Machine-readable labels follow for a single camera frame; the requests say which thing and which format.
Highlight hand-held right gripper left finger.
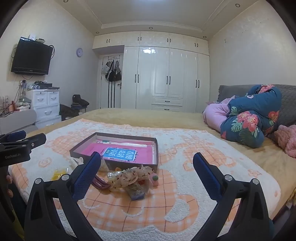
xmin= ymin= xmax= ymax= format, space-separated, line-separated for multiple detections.
xmin=24 ymin=152 xmax=102 ymax=241

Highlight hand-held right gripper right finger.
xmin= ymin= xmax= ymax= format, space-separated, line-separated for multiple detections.
xmin=193 ymin=152 xmax=274 ymax=241

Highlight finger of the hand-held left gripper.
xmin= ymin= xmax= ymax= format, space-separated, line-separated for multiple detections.
xmin=0 ymin=130 xmax=26 ymax=143
xmin=13 ymin=133 xmax=47 ymax=151

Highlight brown cardboard box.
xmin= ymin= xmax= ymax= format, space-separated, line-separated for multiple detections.
xmin=69 ymin=132 xmax=159 ymax=173

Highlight sequined pink hair bow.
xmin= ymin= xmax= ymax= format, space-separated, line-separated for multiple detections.
xmin=107 ymin=166 xmax=155 ymax=192

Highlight purple hairpin card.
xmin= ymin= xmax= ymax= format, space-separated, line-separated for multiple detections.
xmin=126 ymin=182 xmax=146 ymax=200

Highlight person's left hand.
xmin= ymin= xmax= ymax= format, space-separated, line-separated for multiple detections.
xmin=5 ymin=174 xmax=14 ymax=198

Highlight crumpled clear plastic bag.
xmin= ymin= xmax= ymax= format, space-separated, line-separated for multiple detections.
xmin=69 ymin=156 xmax=85 ymax=168

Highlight white drawer cabinet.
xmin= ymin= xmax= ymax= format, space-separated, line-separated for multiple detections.
xmin=26 ymin=89 xmax=62 ymax=129

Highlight dark clothes pile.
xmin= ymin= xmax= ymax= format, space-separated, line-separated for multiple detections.
xmin=60 ymin=104 xmax=87 ymax=121

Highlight orange and white blanket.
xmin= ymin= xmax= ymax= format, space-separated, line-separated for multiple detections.
xmin=8 ymin=118 xmax=281 ymax=241

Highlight black set-top box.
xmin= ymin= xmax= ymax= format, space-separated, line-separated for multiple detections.
xmin=35 ymin=81 xmax=60 ymax=90

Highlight black clothes on stool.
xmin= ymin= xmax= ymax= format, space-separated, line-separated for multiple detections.
xmin=71 ymin=94 xmax=90 ymax=108

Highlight pink quilt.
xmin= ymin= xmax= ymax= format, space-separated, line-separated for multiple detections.
xmin=203 ymin=97 xmax=233 ymax=133

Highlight pink book with blue label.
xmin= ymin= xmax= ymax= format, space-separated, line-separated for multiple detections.
xmin=80 ymin=138 xmax=155 ymax=165

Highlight blue floral quilt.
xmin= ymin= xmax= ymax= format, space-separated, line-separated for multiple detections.
xmin=220 ymin=85 xmax=282 ymax=149

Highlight bed with tan sheet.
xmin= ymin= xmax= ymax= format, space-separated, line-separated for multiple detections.
xmin=25 ymin=107 xmax=296 ymax=219

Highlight white door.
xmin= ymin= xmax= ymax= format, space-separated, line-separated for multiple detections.
xmin=99 ymin=53 xmax=124 ymax=109

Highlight pink fluffy blanket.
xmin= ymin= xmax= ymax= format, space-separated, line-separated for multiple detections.
xmin=275 ymin=125 xmax=296 ymax=159

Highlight hanging bags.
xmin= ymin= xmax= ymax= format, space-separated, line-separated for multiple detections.
xmin=102 ymin=59 xmax=122 ymax=82

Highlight grey quilted headboard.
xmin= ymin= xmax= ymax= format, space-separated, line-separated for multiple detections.
xmin=217 ymin=85 xmax=296 ymax=139

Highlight white wardrobe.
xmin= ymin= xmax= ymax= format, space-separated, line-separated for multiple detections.
xmin=92 ymin=31 xmax=210 ymax=114

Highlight yellow hair ring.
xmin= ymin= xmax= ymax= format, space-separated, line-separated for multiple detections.
xmin=51 ymin=169 xmax=68 ymax=181

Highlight black wall television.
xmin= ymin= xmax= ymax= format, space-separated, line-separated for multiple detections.
xmin=11 ymin=37 xmax=53 ymax=76

